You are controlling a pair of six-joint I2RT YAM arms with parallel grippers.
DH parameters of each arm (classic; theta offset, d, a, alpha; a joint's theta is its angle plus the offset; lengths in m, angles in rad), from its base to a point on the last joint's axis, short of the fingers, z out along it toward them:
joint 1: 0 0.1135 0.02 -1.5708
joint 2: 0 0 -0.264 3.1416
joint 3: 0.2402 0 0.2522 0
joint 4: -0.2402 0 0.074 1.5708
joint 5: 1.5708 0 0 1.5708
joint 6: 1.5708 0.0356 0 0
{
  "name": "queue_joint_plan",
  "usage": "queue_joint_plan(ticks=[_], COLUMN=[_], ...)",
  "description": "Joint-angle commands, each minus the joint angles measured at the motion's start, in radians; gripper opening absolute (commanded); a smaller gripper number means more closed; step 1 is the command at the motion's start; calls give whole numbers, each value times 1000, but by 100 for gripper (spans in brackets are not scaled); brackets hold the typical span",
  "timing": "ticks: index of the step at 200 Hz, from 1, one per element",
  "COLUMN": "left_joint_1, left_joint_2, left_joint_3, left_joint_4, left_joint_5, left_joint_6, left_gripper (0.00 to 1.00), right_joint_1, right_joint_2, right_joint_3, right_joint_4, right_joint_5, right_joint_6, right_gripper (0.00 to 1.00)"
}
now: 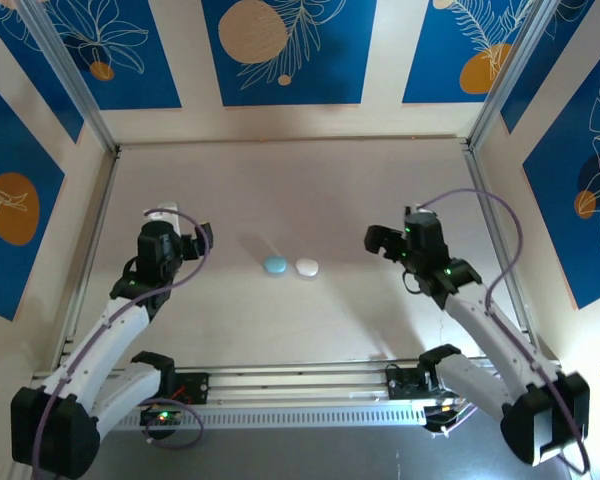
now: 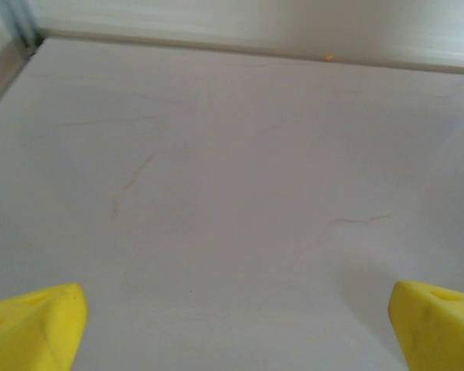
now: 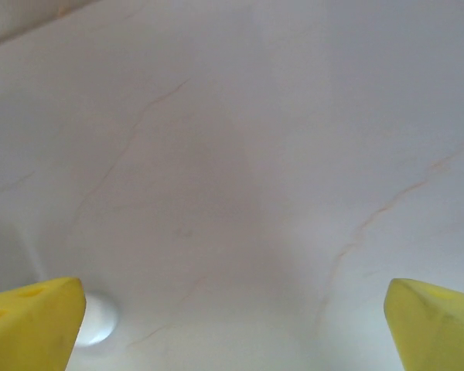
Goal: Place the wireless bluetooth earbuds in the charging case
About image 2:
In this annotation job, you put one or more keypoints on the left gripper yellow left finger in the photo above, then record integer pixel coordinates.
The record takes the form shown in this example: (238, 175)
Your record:
(31, 332)

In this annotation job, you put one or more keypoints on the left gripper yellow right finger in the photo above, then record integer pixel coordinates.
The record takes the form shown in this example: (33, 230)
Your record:
(441, 332)

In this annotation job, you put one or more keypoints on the aluminium table side rail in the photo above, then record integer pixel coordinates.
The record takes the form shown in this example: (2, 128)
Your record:
(4, 69)

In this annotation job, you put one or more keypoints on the aluminium frame post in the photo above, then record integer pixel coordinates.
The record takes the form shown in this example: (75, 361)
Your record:
(21, 23)

